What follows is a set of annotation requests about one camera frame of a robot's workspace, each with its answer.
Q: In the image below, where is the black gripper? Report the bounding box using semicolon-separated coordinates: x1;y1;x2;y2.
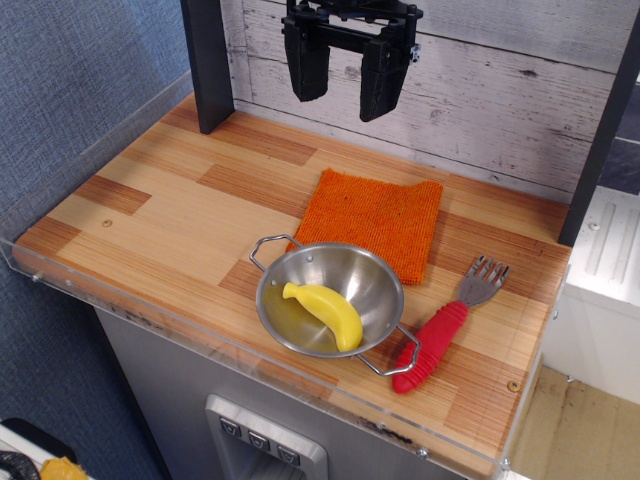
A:
282;1;423;122

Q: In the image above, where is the small steel bowl with handles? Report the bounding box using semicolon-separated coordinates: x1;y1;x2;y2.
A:
249;234;421;377

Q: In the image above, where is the yellow toy banana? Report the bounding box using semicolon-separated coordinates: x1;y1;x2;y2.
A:
282;282;363;352

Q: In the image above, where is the red handled toy fork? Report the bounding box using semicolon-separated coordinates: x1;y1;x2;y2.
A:
392;256;510;394

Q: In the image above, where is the orange woven cloth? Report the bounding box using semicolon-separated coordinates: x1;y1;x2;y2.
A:
294;169;444;285

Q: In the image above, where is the clear acrylic table guard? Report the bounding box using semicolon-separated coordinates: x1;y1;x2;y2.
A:
14;62;576;479

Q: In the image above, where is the grey toy cabinet front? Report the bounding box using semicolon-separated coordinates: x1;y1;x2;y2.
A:
97;310;459;479

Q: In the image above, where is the white ribbed side counter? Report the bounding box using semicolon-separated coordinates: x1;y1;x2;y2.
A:
541;187;639;403

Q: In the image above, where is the silver button dispenser panel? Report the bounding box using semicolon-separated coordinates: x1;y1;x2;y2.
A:
205;394;329;479

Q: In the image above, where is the black and yellow object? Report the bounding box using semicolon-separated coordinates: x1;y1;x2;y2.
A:
1;418;90;479

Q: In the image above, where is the dark right upright post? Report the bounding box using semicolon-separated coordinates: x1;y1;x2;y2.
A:
557;12;639;247

